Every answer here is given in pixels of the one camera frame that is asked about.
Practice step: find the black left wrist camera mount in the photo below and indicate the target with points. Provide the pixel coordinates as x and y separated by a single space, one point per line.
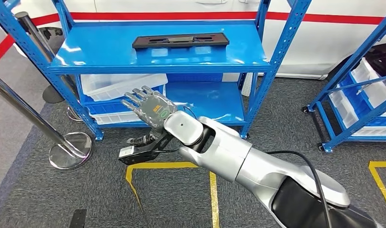
78 218

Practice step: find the long black plastic part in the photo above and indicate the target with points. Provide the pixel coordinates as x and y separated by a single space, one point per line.
221 38

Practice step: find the white ribbed plastic crate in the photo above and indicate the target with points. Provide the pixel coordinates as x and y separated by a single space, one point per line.
247 86

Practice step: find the black car wheel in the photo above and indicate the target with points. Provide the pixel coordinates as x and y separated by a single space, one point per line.
382 59

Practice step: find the black right wrist camera bracket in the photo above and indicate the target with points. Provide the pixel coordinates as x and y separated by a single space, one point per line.
149 154

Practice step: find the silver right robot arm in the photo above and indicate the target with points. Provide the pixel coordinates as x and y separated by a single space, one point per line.
230 154

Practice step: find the blue cross-braced shelf rack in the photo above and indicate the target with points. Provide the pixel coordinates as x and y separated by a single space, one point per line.
358 125

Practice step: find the chrome stanchion with chrome base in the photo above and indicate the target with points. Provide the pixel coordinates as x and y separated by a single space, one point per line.
74 114
68 154

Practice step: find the blue metal shelf rack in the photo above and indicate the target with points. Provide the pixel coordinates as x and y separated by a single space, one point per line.
101 50

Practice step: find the white car with red stripe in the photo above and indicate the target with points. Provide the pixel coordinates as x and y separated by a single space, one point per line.
322 44

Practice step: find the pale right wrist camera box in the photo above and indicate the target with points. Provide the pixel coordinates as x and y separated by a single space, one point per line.
126 152

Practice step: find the yellow floor tape square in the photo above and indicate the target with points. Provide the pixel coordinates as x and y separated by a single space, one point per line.
380 164
161 165

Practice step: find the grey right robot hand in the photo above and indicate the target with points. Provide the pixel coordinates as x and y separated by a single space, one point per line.
155 108

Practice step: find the blue ribbed plastic crate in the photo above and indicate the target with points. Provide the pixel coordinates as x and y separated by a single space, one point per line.
193 77

